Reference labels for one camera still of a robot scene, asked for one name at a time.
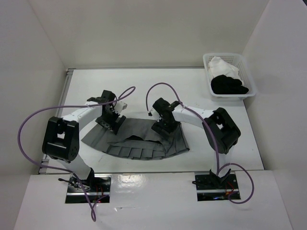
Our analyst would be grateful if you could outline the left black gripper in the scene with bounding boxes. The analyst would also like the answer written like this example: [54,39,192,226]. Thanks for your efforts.
[95,108,126,135]

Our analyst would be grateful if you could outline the grey pleated skirt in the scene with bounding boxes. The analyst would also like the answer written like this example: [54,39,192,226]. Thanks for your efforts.
[82,118,189,161]

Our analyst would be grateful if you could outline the black skirt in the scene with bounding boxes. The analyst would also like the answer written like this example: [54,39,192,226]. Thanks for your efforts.
[211,75,249,95]

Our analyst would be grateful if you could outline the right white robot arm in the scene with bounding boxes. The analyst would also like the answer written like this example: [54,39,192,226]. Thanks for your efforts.
[148,98,241,188]

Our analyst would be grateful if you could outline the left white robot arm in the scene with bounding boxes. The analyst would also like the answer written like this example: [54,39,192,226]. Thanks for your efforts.
[42,90,127,192]

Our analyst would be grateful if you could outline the white folded cloth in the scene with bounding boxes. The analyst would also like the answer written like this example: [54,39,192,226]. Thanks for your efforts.
[207,56,244,85]

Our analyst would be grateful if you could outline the white plastic basket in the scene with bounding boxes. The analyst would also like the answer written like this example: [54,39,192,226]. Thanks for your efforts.
[203,53,257,101]

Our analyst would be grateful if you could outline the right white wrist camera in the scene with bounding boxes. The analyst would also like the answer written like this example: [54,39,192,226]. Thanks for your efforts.
[148,109,162,122]

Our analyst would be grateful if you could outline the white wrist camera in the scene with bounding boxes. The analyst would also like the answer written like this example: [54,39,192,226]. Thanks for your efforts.
[148,109,162,122]
[114,101,128,115]

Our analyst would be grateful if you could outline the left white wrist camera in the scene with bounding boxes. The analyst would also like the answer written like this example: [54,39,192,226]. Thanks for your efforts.
[114,101,128,115]

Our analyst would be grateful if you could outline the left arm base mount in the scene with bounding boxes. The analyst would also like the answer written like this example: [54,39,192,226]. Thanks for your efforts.
[58,174,111,204]

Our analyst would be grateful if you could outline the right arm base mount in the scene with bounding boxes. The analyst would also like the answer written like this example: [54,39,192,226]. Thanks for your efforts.
[192,172,241,201]

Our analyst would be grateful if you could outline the aluminium table edge rail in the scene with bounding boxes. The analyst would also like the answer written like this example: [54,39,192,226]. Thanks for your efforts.
[39,69,74,172]

